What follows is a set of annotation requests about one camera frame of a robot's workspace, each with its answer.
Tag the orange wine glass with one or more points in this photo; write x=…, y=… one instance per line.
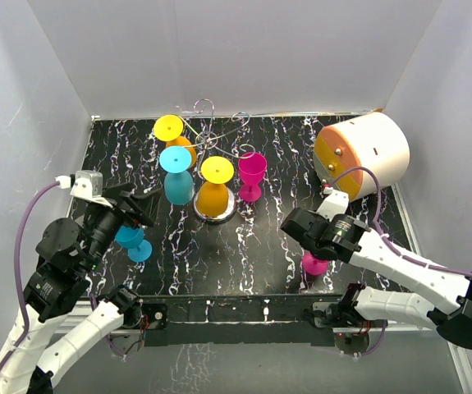
x=212, y=198
x=169, y=129

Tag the pink wine glass front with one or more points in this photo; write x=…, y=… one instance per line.
x=314, y=266

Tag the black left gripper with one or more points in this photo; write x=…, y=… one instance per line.
x=146, y=207

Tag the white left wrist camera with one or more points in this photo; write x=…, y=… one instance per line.
x=86, y=185

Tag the orange wine glass front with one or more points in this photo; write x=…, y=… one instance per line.
x=212, y=198

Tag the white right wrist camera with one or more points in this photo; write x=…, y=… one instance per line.
x=334, y=202

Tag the pink wine glass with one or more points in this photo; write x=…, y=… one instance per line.
x=252, y=168
x=314, y=266

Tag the chrome wine glass rack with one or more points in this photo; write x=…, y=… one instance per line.
x=208, y=144

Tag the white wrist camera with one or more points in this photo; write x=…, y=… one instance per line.
x=86, y=185
x=334, y=202

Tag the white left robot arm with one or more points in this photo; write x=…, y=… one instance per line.
x=68, y=250

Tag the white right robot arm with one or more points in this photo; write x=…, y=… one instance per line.
x=436, y=297

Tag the blue wine glass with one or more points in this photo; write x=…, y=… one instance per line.
x=178, y=183
x=132, y=239

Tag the white orange cylindrical container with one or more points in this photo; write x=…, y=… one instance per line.
x=373, y=141

